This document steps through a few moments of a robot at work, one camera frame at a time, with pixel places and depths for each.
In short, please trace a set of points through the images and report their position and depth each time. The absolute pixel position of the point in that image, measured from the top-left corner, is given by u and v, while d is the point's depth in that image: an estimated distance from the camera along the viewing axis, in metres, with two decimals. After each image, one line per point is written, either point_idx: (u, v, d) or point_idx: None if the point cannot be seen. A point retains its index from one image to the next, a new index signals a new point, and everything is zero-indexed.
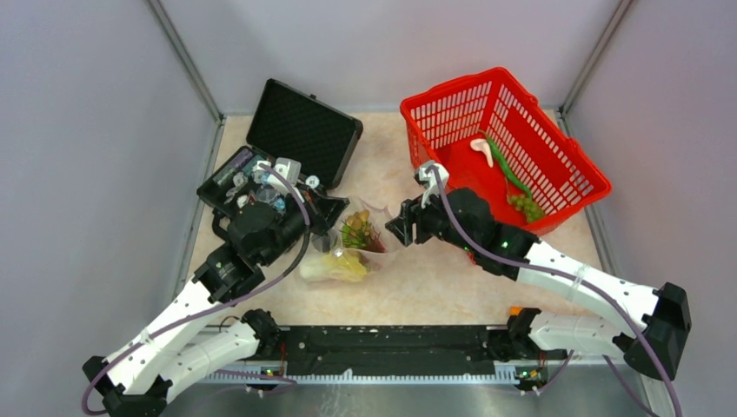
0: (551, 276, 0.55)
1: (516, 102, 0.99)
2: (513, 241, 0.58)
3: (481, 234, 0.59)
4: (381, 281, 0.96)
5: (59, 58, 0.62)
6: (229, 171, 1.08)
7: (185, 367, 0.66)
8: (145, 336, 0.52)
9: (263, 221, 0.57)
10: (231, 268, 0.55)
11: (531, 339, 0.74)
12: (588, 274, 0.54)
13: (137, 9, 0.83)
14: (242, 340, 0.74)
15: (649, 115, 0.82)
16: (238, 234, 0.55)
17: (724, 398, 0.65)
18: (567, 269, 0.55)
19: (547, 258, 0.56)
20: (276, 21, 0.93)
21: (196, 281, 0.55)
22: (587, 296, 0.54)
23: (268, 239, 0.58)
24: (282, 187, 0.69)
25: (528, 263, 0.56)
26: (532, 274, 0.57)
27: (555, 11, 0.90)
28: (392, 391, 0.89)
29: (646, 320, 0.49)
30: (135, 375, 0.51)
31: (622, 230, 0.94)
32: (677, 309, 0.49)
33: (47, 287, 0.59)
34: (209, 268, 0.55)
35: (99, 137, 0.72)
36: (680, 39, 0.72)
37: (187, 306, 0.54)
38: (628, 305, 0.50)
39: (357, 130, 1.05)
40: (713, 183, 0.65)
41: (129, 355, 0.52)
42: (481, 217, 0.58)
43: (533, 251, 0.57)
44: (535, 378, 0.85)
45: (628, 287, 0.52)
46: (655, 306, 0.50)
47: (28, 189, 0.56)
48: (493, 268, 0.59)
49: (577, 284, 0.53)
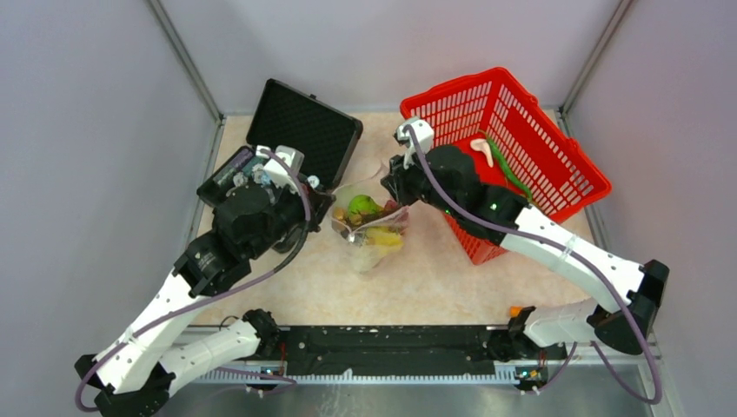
0: (540, 245, 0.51)
1: (516, 102, 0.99)
2: (502, 202, 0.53)
3: (466, 196, 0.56)
4: (381, 281, 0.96)
5: (59, 58, 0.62)
6: (229, 171, 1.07)
7: (189, 360, 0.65)
8: (129, 335, 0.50)
9: (257, 204, 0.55)
10: (211, 258, 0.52)
11: (527, 334, 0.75)
12: (579, 244, 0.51)
13: (137, 9, 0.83)
14: (244, 337, 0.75)
15: (649, 115, 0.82)
16: (229, 216, 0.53)
17: (724, 399, 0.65)
18: (557, 240, 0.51)
19: (537, 226, 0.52)
20: (276, 21, 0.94)
21: (176, 274, 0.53)
22: (574, 268, 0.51)
23: (262, 225, 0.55)
24: (282, 177, 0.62)
25: (517, 229, 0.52)
26: (521, 243, 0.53)
27: (554, 12, 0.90)
28: (392, 391, 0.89)
29: (630, 296, 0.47)
30: (122, 375, 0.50)
31: (622, 230, 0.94)
32: (657, 286, 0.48)
33: (48, 290, 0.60)
34: (188, 259, 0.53)
35: (100, 139, 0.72)
36: (679, 39, 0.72)
37: (169, 301, 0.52)
38: (616, 279, 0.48)
39: (357, 130, 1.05)
40: (713, 186, 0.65)
41: (116, 354, 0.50)
42: (463, 175, 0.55)
43: (523, 217, 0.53)
44: (536, 378, 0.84)
45: (615, 261, 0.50)
46: (640, 281, 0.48)
47: (28, 192, 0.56)
48: (478, 233, 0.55)
49: (567, 254, 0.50)
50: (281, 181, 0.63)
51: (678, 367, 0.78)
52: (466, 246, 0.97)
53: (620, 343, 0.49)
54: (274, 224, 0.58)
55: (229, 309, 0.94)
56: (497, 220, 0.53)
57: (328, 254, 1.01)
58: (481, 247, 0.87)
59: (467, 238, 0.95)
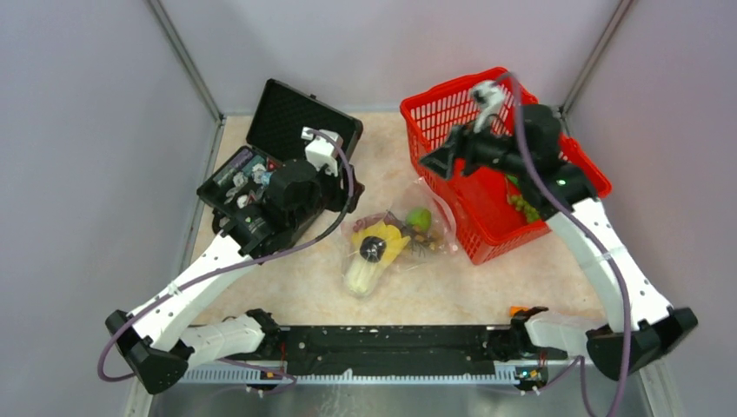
0: (584, 236, 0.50)
1: (515, 102, 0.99)
2: (571, 184, 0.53)
3: (539, 159, 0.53)
4: (381, 281, 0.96)
5: (57, 58, 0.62)
6: (229, 171, 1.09)
7: (204, 340, 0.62)
8: (174, 288, 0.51)
9: (307, 174, 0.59)
10: (260, 224, 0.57)
11: (527, 328, 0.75)
12: (618, 257, 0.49)
13: (136, 9, 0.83)
14: (251, 328, 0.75)
15: (649, 115, 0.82)
16: (281, 183, 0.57)
17: (725, 400, 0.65)
18: (604, 241, 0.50)
19: (591, 220, 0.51)
20: (276, 21, 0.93)
21: (225, 234, 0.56)
22: (602, 274, 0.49)
23: (305, 195, 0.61)
24: (322, 156, 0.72)
25: (573, 210, 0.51)
26: (566, 227, 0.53)
27: (555, 12, 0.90)
28: (391, 391, 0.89)
29: (641, 324, 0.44)
30: (163, 327, 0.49)
31: (622, 230, 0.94)
32: (674, 334, 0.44)
33: (47, 290, 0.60)
34: (238, 223, 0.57)
35: (99, 140, 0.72)
36: (680, 39, 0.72)
37: (216, 259, 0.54)
38: (635, 304, 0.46)
39: (357, 129, 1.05)
40: (715, 186, 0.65)
41: (156, 307, 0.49)
42: (547, 134, 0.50)
43: (584, 204, 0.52)
44: (535, 378, 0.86)
45: (647, 287, 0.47)
46: (659, 318, 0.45)
47: (29, 194, 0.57)
48: (531, 200, 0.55)
49: (603, 257, 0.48)
50: (319, 161, 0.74)
51: (678, 367, 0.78)
52: (466, 247, 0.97)
53: (604, 365, 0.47)
54: (313, 196, 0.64)
55: (229, 309, 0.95)
56: (559, 195, 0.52)
57: (329, 254, 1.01)
58: (481, 247, 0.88)
59: (466, 238, 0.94)
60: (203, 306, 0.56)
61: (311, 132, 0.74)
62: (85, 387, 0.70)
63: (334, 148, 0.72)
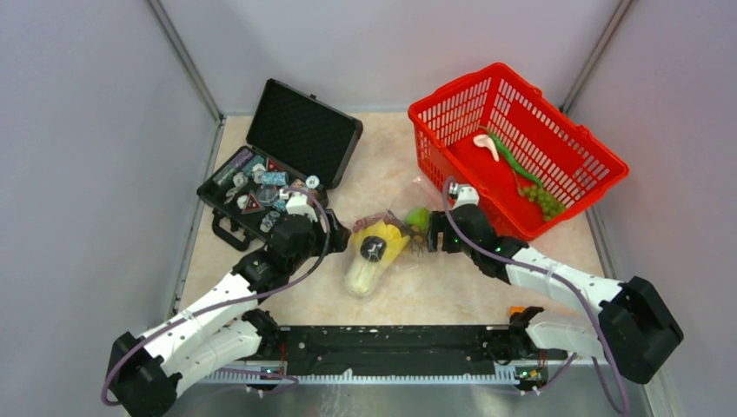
0: (530, 272, 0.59)
1: (519, 95, 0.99)
2: (506, 247, 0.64)
3: (481, 240, 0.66)
4: (381, 281, 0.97)
5: (57, 56, 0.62)
6: (229, 171, 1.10)
7: (194, 361, 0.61)
8: (189, 314, 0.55)
9: (304, 226, 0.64)
10: (265, 268, 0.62)
11: (528, 334, 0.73)
12: (560, 270, 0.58)
13: (137, 9, 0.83)
14: (246, 336, 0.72)
15: (650, 115, 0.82)
16: (283, 234, 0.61)
17: (723, 400, 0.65)
18: (541, 265, 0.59)
19: (529, 258, 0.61)
20: (275, 20, 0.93)
21: (235, 273, 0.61)
22: (559, 289, 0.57)
23: (303, 243, 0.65)
24: (300, 210, 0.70)
25: (514, 259, 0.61)
26: (526, 277, 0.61)
27: (555, 12, 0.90)
28: (391, 391, 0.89)
29: (602, 305, 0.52)
30: (174, 347, 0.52)
31: (622, 230, 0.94)
32: (644, 304, 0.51)
33: (46, 289, 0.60)
34: (245, 264, 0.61)
35: (99, 139, 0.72)
36: (680, 40, 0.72)
37: (227, 293, 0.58)
38: (589, 294, 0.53)
39: (357, 130, 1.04)
40: (715, 185, 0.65)
41: (169, 331, 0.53)
42: (476, 225, 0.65)
43: (520, 254, 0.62)
44: (536, 378, 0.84)
45: (595, 280, 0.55)
46: (617, 294, 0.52)
47: (27, 192, 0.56)
48: (488, 269, 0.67)
49: (548, 276, 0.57)
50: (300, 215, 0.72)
51: (678, 368, 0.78)
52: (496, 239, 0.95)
53: (630, 369, 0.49)
54: (309, 243, 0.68)
55: None
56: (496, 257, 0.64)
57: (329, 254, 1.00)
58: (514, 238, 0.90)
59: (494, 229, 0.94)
60: (207, 338, 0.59)
61: (288, 193, 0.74)
62: (83, 387, 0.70)
63: (308, 198, 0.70)
